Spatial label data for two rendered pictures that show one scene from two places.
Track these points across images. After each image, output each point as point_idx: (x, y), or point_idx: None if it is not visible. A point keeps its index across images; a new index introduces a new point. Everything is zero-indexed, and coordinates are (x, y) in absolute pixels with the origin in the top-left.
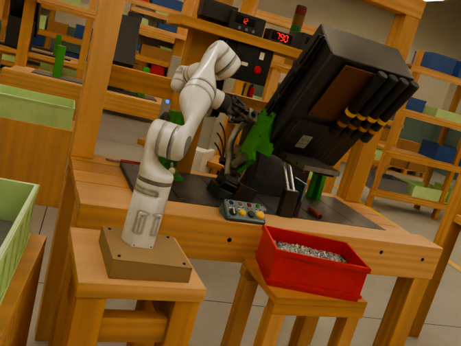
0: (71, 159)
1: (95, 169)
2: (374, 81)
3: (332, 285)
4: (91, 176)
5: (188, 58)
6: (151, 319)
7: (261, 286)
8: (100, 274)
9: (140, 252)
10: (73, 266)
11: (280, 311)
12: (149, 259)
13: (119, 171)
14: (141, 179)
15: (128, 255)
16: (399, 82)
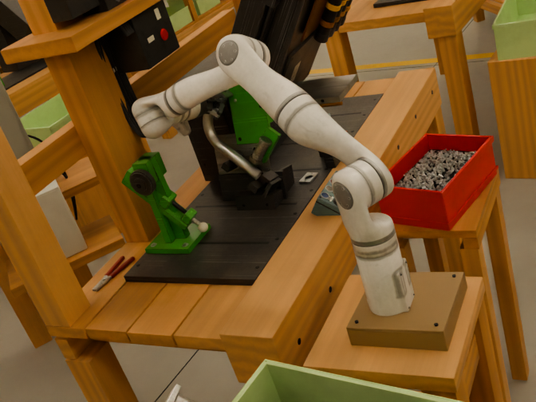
0: (86, 329)
1: (134, 309)
2: None
3: (480, 178)
4: (160, 317)
5: (83, 85)
6: (471, 347)
7: (441, 237)
8: (437, 356)
9: (423, 305)
10: (396, 380)
11: (480, 239)
12: (444, 301)
13: (147, 285)
14: (376, 243)
15: (432, 317)
16: None
